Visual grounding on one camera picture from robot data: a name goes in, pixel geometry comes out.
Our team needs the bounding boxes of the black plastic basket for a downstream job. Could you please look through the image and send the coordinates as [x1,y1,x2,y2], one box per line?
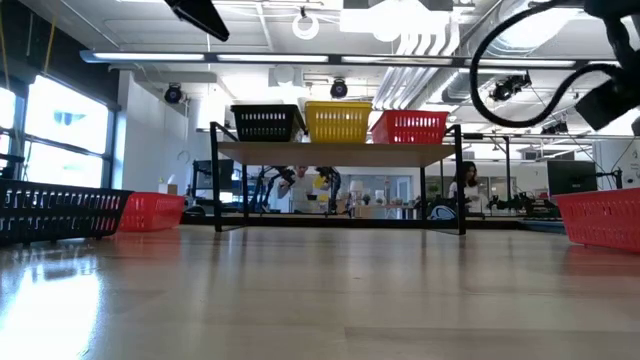
[0,178,134,247]
[230,103,307,143]

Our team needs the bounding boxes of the yellow plastic basket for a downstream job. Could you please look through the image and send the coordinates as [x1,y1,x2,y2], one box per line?
[304,100,374,144]

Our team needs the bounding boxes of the red plastic basket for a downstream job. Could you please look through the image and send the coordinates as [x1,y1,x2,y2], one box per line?
[118,191,187,233]
[369,109,450,146]
[554,187,640,254]

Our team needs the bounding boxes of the wooden shelf with black legs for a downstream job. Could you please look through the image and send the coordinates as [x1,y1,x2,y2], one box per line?
[209,121,468,236]

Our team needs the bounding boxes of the long ceiling light bar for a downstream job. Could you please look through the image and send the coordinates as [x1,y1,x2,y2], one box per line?
[78,48,640,70]

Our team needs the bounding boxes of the black computer monitor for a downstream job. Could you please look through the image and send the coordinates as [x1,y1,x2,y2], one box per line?
[191,158,236,192]
[545,159,599,197]

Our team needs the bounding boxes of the large window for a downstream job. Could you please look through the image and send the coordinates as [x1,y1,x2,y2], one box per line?
[0,73,121,190]

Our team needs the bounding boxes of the person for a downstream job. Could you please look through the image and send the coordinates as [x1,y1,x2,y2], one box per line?
[276,165,321,215]
[448,160,490,215]

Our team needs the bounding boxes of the white ceiling pipes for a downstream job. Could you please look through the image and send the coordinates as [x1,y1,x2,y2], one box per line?
[372,19,464,110]

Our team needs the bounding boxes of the round black ceiling camera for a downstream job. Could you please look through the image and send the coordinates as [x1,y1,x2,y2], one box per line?
[163,83,185,105]
[329,77,350,100]

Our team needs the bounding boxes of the white hanging ring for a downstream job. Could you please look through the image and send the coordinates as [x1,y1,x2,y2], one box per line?
[291,11,321,42]

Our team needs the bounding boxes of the black metal table frame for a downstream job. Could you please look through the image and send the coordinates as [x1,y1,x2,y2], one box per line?
[179,212,569,232]

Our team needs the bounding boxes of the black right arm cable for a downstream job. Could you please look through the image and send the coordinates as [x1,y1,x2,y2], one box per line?
[468,0,626,129]

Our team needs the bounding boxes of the black ceiling camera rig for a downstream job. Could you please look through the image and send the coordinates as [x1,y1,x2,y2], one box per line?
[488,73,533,103]

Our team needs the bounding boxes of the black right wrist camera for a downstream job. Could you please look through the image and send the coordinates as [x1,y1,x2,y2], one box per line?
[573,77,640,132]

